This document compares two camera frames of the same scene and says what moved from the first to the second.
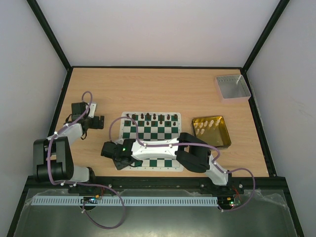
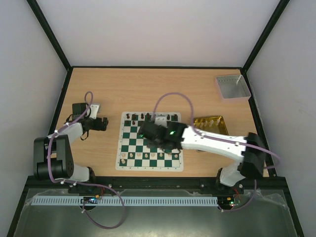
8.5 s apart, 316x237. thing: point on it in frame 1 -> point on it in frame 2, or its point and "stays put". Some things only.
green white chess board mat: (148, 126) stays put
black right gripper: (106, 151) -> (147, 132)
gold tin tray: (212, 130) stays put
